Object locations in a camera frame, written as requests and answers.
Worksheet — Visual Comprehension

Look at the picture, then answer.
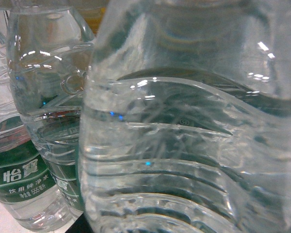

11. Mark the water bottle red players label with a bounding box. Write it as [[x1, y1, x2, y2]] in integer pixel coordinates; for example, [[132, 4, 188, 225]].
[[7, 6, 94, 217]]

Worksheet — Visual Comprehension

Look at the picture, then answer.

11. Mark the water bottle barcode label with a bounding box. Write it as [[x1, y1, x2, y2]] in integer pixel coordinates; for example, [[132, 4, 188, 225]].
[[0, 10, 71, 233]]

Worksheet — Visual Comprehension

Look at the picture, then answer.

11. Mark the clear water bottle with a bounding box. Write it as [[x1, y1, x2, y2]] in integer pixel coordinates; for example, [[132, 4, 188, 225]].
[[78, 0, 291, 233]]

